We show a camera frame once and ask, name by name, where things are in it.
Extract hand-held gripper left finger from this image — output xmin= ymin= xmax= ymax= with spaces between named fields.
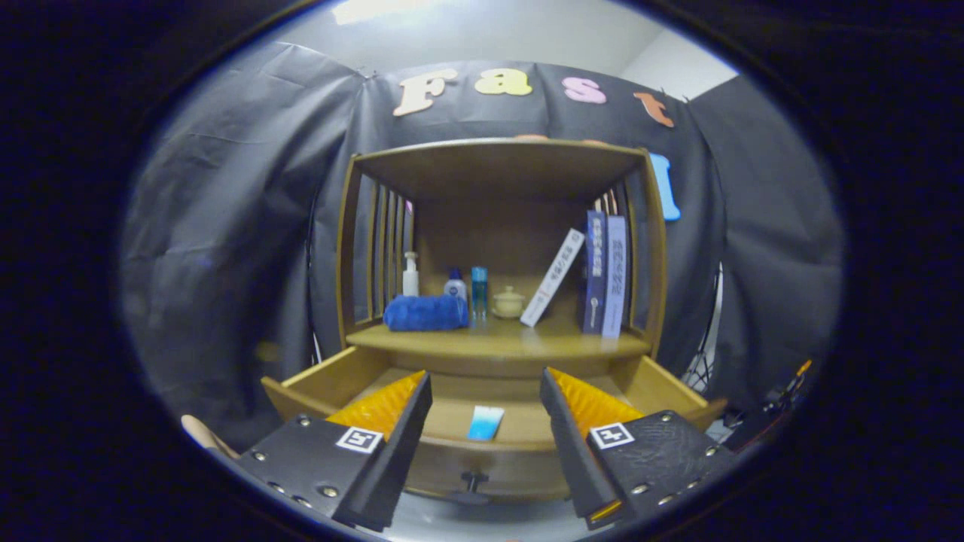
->
xmin=233 ymin=369 xmax=434 ymax=533

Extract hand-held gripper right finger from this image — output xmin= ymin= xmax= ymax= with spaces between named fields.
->
xmin=539 ymin=367 xmax=743 ymax=530

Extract pale purple book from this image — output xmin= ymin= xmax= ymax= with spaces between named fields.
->
xmin=601 ymin=216 xmax=628 ymax=340

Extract dark blue book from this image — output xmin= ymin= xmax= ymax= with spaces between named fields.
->
xmin=581 ymin=210 xmax=608 ymax=334

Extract white book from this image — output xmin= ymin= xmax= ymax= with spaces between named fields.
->
xmin=520 ymin=229 xmax=586 ymax=328

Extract cream lidded teacup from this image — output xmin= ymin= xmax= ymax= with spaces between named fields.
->
xmin=491 ymin=285 xmax=526 ymax=319

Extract dark equipment with orange cable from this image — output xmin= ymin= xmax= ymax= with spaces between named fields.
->
xmin=727 ymin=360 xmax=814 ymax=452

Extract wooden countertop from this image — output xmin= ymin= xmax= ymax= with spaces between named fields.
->
xmin=345 ymin=312 xmax=652 ymax=361

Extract blue squeeze tube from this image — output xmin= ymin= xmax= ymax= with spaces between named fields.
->
xmin=467 ymin=405 xmax=505 ymax=441

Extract wooden cabinet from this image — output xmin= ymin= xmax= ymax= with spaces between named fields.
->
xmin=260 ymin=137 xmax=728 ymax=505

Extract blue folded towel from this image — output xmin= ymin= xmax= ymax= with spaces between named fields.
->
xmin=383 ymin=294 xmax=470 ymax=332

